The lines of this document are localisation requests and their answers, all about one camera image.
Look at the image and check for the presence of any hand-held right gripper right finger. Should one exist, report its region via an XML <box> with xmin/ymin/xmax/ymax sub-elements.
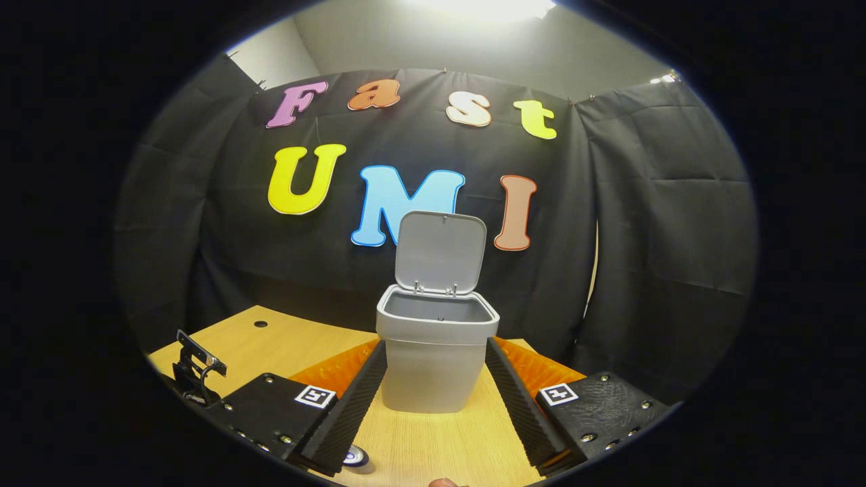
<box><xmin>486</xmin><ymin>337</ymin><xmax>677</xmax><ymax>474</ymax></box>

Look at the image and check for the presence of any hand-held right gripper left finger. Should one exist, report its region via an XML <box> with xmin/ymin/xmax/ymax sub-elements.
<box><xmin>210</xmin><ymin>340</ymin><xmax>388</xmax><ymax>478</ymax></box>

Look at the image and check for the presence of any silver pop can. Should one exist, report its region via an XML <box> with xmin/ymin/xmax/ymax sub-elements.
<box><xmin>342</xmin><ymin>445</ymin><xmax>374</xmax><ymax>474</ymax></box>

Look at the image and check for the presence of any grey desktop garbage bin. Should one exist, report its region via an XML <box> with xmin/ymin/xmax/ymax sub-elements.
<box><xmin>375</xmin><ymin>211</ymin><xmax>500</xmax><ymax>414</ymax></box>

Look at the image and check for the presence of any wooden desktop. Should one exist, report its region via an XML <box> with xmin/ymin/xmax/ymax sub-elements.
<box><xmin>147</xmin><ymin>305</ymin><xmax>589</xmax><ymax>487</ymax></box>

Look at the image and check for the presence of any long ceiling light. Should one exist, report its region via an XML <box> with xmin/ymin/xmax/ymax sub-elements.
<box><xmin>406</xmin><ymin>0</ymin><xmax>557</xmax><ymax>21</ymax></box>

